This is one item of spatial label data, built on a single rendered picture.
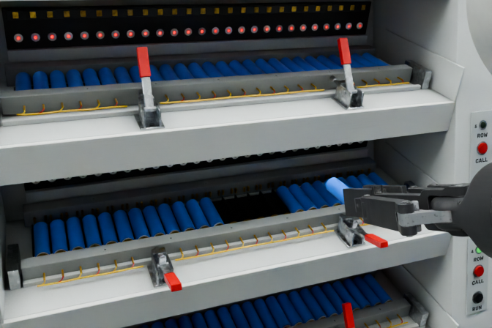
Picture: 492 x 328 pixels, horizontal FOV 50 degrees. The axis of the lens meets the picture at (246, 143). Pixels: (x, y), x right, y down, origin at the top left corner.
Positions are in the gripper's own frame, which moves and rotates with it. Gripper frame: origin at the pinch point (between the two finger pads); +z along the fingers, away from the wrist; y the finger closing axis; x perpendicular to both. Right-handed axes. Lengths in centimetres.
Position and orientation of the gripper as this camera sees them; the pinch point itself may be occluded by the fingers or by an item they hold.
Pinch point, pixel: (375, 201)
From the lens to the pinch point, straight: 57.0
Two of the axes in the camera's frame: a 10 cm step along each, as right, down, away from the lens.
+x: -1.2, -9.9, 0.2
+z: -3.4, 0.6, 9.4
